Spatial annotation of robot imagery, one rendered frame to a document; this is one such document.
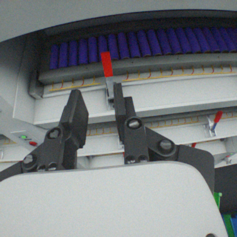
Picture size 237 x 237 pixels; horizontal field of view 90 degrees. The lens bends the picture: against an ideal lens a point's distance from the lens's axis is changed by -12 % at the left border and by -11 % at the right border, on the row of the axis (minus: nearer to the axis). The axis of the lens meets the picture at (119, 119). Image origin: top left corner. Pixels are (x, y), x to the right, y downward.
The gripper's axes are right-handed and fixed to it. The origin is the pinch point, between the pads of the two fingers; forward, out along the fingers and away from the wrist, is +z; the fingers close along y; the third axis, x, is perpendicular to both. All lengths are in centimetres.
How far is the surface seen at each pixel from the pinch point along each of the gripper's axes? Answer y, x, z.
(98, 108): -2.3, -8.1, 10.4
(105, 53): 0.6, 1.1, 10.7
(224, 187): 70, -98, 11
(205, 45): 19.7, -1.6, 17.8
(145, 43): 7.9, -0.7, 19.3
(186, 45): 15.7, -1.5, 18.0
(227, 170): 78, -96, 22
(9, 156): -38.6, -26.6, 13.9
